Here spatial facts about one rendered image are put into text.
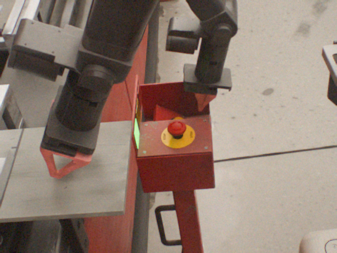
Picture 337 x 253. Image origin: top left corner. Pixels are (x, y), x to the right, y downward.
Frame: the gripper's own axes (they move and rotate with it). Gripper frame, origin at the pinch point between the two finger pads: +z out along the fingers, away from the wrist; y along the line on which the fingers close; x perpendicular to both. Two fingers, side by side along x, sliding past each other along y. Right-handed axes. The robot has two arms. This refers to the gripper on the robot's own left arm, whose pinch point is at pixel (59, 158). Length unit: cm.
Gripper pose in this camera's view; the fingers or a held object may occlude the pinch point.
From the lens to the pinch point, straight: 77.8
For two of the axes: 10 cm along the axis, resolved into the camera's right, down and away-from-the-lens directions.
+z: -3.7, 6.7, 6.4
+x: 9.3, 2.9, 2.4
